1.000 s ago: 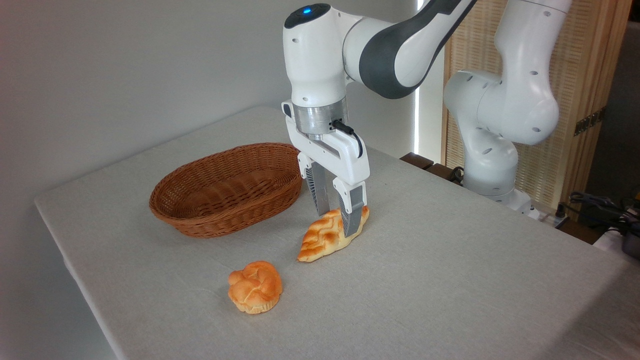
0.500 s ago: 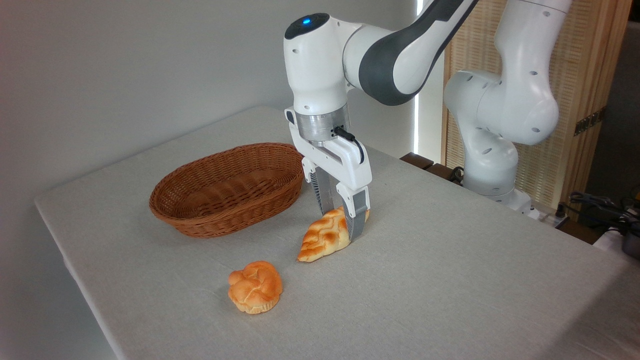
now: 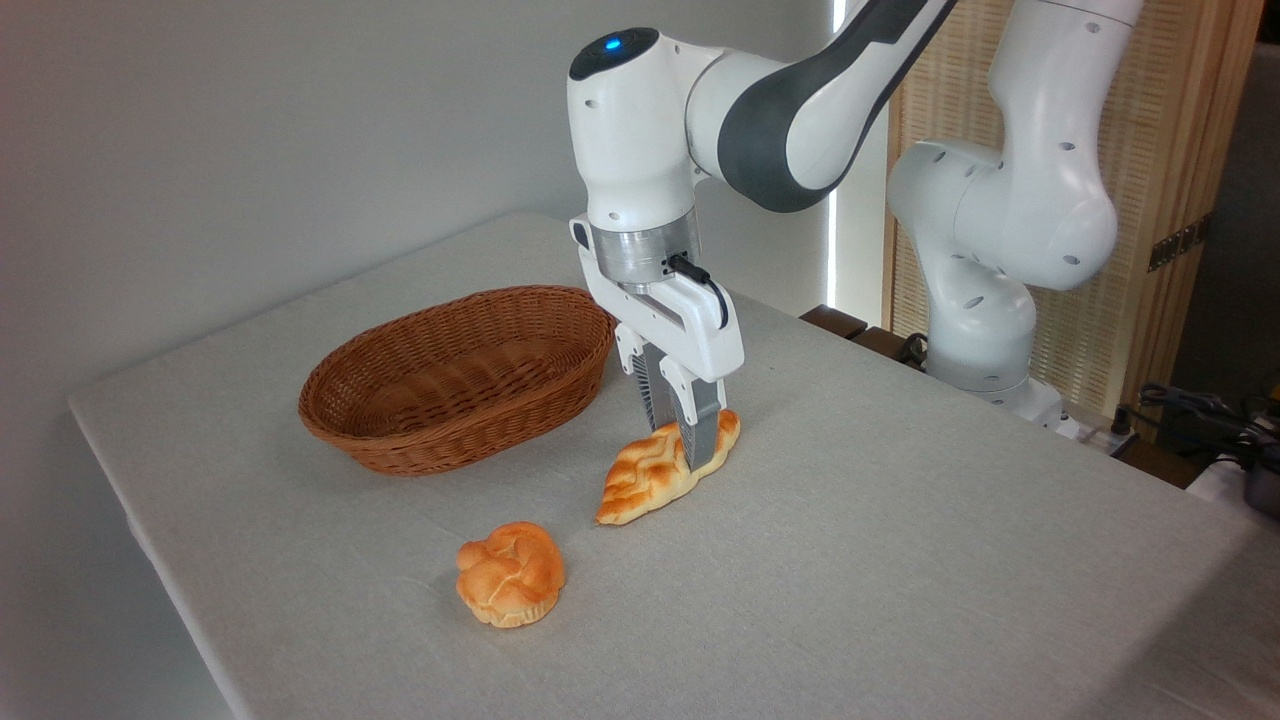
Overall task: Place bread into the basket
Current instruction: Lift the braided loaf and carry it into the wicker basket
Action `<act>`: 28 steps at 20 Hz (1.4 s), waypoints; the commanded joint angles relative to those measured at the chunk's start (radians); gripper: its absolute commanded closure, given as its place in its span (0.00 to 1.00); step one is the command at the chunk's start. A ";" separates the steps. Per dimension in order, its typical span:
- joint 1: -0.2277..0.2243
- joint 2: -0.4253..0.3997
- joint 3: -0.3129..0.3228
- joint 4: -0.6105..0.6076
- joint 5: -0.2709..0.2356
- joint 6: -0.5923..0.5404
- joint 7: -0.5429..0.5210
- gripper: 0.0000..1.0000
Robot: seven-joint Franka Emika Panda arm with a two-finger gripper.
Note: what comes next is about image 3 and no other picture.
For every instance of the white power strip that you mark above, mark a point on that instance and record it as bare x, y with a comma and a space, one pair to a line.
1100, 436

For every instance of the long braided bread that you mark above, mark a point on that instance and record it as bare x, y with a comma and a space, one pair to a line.
640, 480

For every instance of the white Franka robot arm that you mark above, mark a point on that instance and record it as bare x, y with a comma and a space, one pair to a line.
640, 130

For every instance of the grey tablecloth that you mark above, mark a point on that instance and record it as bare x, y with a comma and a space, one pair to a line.
860, 560

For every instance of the dark wooden base platform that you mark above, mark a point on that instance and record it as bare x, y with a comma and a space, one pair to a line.
835, 320

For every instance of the round knotted bread roll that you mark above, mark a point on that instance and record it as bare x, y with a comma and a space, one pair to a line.
510, 575

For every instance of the black screen hinge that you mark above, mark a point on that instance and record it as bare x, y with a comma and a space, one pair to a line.
1180, 243

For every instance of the brown wicker basket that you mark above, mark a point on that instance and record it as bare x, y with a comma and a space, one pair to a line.
400, 425

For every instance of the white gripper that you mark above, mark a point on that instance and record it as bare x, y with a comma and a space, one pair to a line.
690, 335

